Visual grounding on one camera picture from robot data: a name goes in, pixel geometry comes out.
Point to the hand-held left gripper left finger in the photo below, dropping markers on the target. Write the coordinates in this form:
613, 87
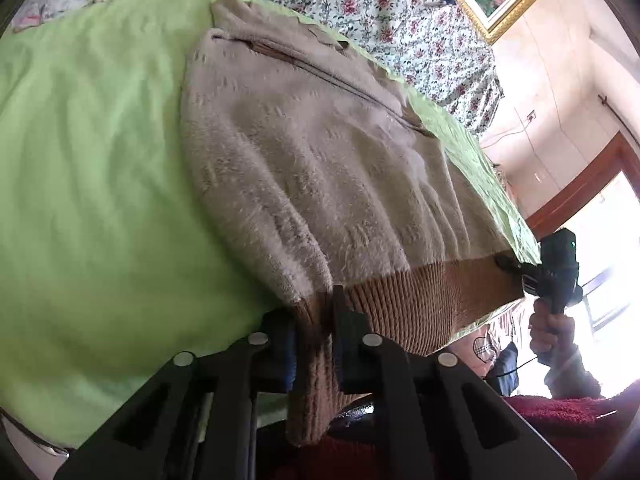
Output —
288, 347

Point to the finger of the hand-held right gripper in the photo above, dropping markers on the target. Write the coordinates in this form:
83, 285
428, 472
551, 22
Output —
507, 264

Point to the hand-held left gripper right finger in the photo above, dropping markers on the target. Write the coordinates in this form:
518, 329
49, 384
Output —
345, 345

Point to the beige fuzzy sweater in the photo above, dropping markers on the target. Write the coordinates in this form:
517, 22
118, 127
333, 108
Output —
325, 175

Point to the person's right forearm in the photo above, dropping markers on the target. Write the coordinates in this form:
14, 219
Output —
575, 370

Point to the person's right hand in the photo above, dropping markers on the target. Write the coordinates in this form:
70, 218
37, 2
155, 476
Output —
542, 330

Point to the person's red sweater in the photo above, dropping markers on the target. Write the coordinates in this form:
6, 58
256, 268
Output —
550, 435

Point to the green bed sheet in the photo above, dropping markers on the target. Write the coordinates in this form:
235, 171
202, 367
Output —
95, 200

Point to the floral quilt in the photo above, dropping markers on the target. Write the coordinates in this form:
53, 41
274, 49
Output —
380, 15

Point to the wooden window frame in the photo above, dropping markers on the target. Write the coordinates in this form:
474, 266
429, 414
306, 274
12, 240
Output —
585, 180

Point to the wall socket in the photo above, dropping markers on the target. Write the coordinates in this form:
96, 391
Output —
531, 116

